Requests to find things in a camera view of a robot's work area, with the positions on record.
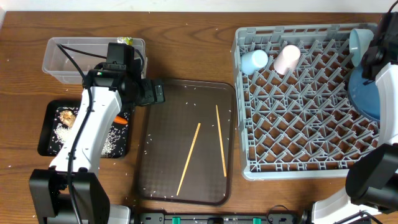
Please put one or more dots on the wooden chopstick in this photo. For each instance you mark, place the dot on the wooden chopstick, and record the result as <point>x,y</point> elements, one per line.
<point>221,141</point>
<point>188,158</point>

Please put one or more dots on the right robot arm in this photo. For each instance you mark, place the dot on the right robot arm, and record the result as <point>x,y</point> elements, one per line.
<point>371,184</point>

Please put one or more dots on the light blue cup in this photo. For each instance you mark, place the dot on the light blue cup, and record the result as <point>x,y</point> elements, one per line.
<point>252,61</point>

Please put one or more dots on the brown serving tray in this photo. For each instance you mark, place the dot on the brown serving tray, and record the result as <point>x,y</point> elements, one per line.
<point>169,129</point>

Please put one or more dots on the dark blue plate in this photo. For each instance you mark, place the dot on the dark blue plate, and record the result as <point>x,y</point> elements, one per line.
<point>363,95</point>

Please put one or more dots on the clear plastic bin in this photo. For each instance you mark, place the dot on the clear plastic bin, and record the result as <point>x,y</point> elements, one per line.
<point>85,51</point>

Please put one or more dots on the light blue bowl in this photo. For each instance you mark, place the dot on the light blue bowl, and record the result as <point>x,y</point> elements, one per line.
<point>359,41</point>

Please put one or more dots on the black tray bin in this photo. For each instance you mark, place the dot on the black tray bin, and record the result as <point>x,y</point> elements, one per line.
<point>48,124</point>

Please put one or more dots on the pink cup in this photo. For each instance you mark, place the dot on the pink cup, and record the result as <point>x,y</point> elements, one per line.
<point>287,59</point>

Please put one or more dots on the brown food scrap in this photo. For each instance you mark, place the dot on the brown food scrap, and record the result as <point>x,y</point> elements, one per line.
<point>67,118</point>

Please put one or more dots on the yellow foil snack wrapper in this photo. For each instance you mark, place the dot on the yellow foil snack wrapper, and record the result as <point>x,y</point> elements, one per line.
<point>125,40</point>

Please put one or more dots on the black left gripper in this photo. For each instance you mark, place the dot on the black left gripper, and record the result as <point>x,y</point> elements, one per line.
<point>152,96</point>

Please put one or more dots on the orange carrot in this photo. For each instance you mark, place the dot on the orange carrot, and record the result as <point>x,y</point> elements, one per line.
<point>120,120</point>

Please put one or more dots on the white rice pile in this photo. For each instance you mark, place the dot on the white rice pile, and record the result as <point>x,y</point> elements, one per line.
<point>115,144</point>

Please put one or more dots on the grey dishwasher rack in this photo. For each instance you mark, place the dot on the grey dishwasher rack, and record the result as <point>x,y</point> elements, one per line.
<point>299,125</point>

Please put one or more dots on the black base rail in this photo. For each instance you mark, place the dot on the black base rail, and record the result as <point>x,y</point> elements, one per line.
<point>274,218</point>

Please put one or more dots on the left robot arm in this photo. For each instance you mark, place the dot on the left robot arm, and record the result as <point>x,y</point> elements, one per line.
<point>69,190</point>

